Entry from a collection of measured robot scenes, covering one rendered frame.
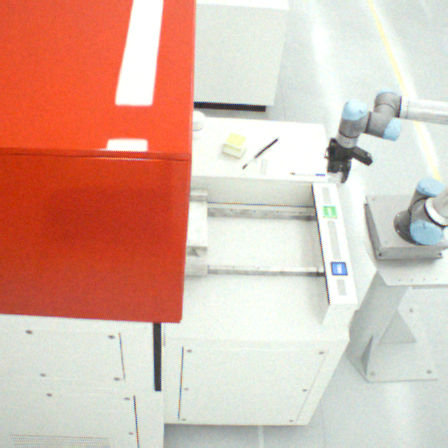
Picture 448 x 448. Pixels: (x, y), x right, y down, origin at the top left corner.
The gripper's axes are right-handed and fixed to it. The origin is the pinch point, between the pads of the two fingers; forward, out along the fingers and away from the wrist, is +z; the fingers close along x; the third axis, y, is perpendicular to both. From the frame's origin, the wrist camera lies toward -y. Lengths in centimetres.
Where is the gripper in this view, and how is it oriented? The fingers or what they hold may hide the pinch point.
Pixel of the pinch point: (339, 184)
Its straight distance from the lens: 220.6
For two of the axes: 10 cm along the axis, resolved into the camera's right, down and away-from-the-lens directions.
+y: -10.0, -0.4, -0.6
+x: 0.1, 7.4, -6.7
